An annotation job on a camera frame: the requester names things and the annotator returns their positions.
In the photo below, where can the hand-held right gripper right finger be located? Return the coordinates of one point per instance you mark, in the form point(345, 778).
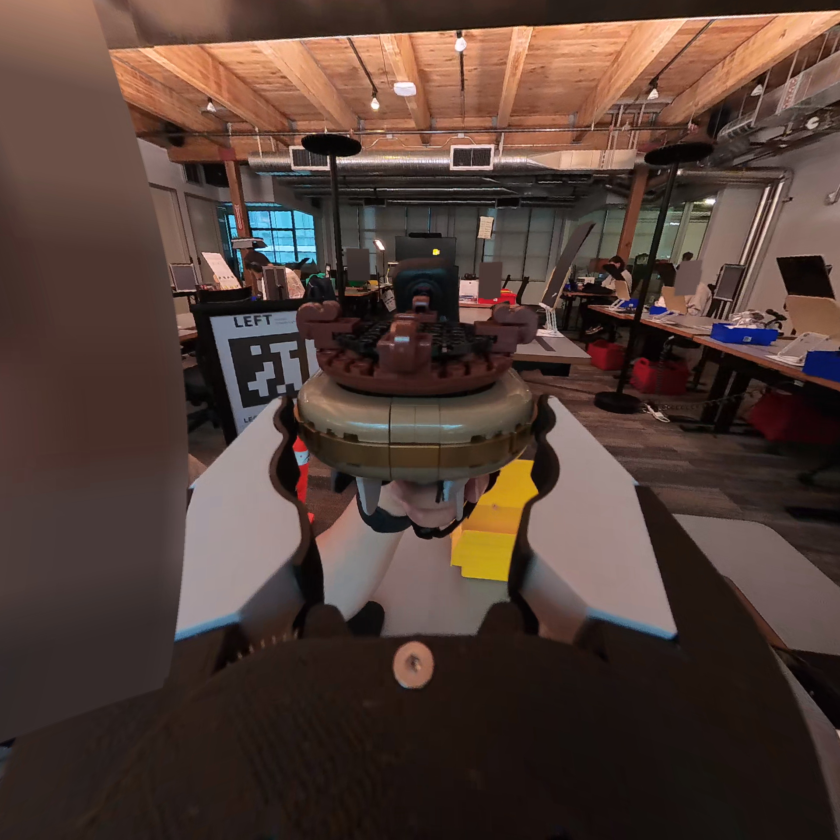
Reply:
point(590, 525)

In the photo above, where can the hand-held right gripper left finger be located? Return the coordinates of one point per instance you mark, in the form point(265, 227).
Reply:
point(236, 525)

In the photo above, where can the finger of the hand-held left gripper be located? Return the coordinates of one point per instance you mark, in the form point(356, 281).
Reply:
point(454, 500)
point(369, 499)

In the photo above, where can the brown and tan brick model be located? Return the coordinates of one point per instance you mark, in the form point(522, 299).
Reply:
point(407, 420)

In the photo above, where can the light grey desk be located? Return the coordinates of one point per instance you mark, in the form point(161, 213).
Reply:
point(774, 577)

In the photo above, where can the person's left hand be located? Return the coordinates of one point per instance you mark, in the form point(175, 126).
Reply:
point(413, 505)

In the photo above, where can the black monitor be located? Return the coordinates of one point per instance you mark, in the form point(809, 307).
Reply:
point(420, 248)

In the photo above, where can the yellow brick block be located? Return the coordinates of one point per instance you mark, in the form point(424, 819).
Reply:
point(489, 544)

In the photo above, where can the orange cone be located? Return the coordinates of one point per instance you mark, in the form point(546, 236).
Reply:
point(300, 469)

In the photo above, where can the leaning grey board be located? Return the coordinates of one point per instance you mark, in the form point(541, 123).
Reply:
point(569, 262)

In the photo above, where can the grey background table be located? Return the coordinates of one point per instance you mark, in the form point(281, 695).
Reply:
point(558, 351)

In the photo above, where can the black and white marker sign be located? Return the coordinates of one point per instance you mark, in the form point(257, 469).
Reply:
point(262, 367)

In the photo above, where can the red plastic bin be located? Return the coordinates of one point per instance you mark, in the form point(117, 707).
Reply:
point(794, 420)
point(605, 355)
point(659, 377)

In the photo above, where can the black floor lamp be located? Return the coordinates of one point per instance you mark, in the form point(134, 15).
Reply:
point(331, 144)

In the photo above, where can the white sheet on easel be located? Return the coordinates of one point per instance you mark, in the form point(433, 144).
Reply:
point(220, 269)

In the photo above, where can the long wooden table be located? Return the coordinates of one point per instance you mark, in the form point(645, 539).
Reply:
point(728, 351)

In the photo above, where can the blue plastic bin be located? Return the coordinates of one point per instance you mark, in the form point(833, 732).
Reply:
point(741, 334)
point(823, 366)

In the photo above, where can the wooden stand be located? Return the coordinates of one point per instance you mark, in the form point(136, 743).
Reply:
point(810, 315)

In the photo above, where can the black tablet on stand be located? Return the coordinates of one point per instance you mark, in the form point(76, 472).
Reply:
point(806, 275)

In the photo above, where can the silver air duct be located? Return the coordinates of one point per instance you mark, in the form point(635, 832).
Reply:
point(394, 161)

